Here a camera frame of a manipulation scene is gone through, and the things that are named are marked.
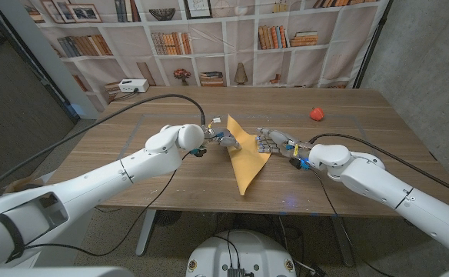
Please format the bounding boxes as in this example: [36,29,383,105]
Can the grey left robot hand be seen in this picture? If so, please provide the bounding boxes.
[205,126,243,151]

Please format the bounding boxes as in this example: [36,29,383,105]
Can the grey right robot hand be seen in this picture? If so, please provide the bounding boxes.
[255,127,312,159]

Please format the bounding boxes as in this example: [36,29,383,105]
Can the yellow paper envelope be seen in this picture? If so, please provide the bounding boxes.
[226,114,272,196]

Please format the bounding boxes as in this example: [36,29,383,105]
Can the red cap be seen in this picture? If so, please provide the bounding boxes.
[309,106,325,122]

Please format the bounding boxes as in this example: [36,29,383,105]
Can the printed bookshelf backdrop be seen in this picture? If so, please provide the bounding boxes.
[18,0,393,113]

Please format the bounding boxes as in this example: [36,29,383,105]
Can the dark round floor fixture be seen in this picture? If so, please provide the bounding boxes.
[155,210,183,227]

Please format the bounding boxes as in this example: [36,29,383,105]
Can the white power strip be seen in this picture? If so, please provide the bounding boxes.
[118,78,150,93]

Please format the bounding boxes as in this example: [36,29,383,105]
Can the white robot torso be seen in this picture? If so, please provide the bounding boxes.
[185,229,298,277]

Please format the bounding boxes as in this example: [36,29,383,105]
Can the grey table leg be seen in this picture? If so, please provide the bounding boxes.
[330,215,357,267]
[135,209,158,257]

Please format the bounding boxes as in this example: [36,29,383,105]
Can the black backdrop stand pole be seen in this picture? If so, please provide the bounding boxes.
[353,0,394,88]

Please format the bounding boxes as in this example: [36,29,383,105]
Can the brown cardboard piece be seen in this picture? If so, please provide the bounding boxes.
[3,175,43,193]

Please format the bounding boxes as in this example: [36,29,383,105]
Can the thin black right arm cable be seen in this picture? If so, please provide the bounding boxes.
[311,169,395,277]

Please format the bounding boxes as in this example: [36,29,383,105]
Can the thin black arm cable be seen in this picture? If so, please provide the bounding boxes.
[24,152,191,258]
[311,169,395,277]

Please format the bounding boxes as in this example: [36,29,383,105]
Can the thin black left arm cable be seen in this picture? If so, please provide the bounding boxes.
[24,152,191,258]

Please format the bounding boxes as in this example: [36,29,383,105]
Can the black power strip cable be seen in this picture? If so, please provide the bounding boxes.
[111,88,139,103]

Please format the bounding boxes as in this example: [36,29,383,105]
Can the thin black torso cable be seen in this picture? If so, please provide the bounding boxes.
[213,229,241,269]

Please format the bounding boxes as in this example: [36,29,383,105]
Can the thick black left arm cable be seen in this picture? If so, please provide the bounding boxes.
[0,93,207,201]

